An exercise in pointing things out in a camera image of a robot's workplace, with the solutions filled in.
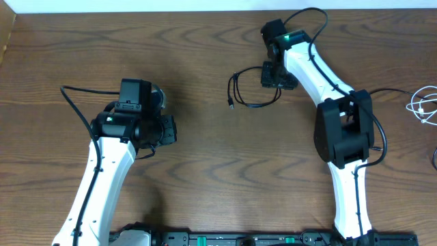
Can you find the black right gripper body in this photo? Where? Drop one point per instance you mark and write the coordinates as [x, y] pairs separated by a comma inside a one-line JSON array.
[[276, 77]]

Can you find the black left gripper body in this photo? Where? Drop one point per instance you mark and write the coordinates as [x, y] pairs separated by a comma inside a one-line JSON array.
[[169, 129]]

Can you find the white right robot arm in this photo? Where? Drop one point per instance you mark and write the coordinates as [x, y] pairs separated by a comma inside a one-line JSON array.
[[343, 132]]

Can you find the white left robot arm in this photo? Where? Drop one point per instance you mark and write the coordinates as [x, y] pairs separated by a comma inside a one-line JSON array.
[[117, 137]]

